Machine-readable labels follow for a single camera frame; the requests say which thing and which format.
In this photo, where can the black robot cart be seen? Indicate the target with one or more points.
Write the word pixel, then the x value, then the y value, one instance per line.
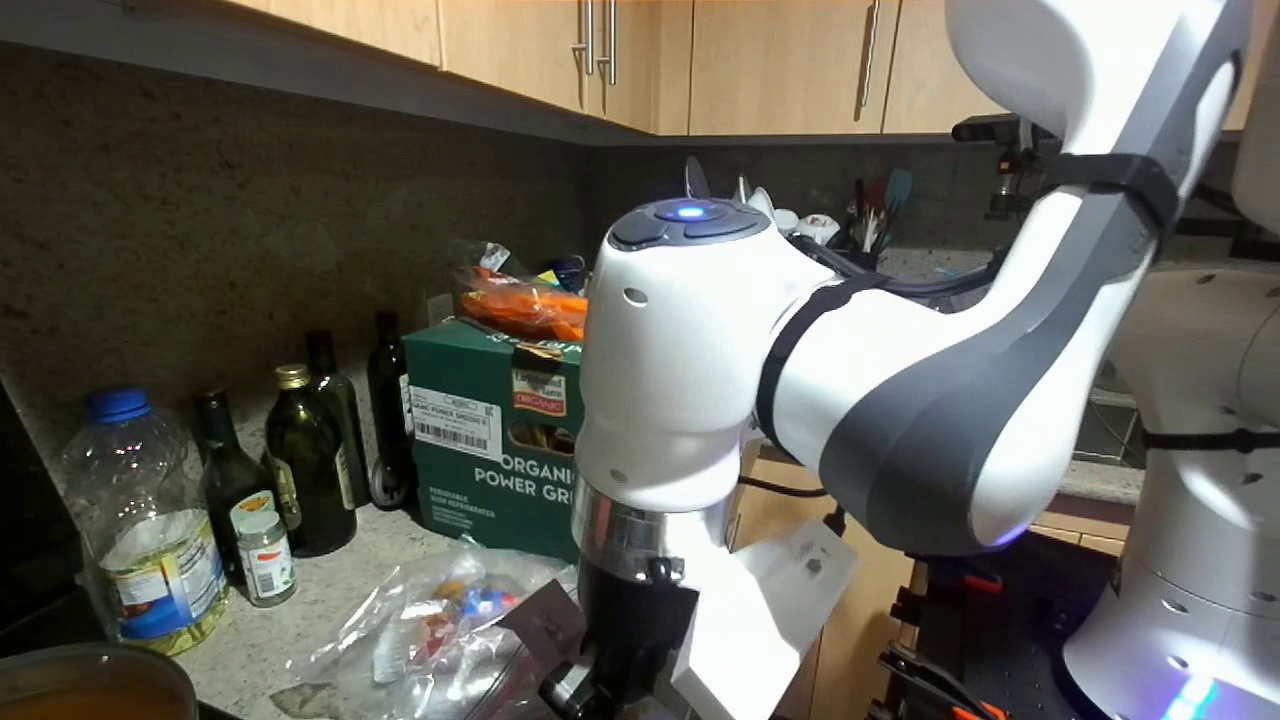
pixel 1040 624

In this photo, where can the plastic oil bottle blue cap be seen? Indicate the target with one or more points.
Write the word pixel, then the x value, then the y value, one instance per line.
pixel 140 534

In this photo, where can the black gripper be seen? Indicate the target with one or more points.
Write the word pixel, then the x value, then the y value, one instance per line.
pixel 643 642

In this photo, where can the light wood wall cabinets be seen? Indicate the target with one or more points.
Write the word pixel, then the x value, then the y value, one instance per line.
pixel 534 45

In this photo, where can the black utensil holder with utensils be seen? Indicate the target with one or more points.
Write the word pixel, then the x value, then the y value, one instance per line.
pixel 875 214

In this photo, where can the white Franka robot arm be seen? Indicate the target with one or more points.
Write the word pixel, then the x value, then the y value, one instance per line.
pixel 693 375

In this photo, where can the orange carrot bag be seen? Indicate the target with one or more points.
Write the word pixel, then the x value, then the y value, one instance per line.
pixel 534 308

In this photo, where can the slim black glass bottle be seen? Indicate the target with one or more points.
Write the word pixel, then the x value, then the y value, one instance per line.
pixel 391 424

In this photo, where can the clear Ziploc bag with snacks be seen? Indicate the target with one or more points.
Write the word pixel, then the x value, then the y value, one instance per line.
pixel 400 653

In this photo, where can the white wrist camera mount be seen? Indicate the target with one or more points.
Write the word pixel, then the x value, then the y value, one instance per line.
pixel 760 614

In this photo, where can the olive oil bottle gold cap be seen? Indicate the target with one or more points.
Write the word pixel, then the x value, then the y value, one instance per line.
pixel 313 467

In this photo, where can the dark pot with brown contents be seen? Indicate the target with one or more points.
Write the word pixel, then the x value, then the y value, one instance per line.
pixel 80 687

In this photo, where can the black clamp orange tip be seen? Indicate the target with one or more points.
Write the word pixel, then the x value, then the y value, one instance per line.
pixel 935 681
pixel 983 583

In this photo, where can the dark green glass bottle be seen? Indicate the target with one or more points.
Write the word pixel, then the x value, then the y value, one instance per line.
pixel 347 412

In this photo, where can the dark glass bottle white label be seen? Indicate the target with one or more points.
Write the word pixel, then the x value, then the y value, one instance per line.
pixel 225 474

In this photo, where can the dish rack with plates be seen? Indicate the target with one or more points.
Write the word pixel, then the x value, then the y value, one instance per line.
pixel 802 227

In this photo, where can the small spice jar white label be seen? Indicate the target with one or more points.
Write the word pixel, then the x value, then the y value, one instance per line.
pixel 267 558

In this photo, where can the green organic greens cardboard box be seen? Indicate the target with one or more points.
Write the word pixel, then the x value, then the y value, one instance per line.
pixel 492 467

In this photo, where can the light wood base cabinets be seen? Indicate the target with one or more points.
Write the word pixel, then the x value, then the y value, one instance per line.
pixel 852 642

